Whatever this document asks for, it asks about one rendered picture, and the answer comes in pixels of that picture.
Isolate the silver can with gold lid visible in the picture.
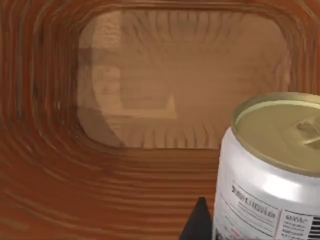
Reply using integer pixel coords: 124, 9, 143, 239
212, 91, 320, 240

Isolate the wooden basket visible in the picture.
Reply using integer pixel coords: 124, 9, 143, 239
0, 0, 320, 240

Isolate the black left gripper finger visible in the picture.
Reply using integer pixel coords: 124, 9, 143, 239
178, 196, 214, 240

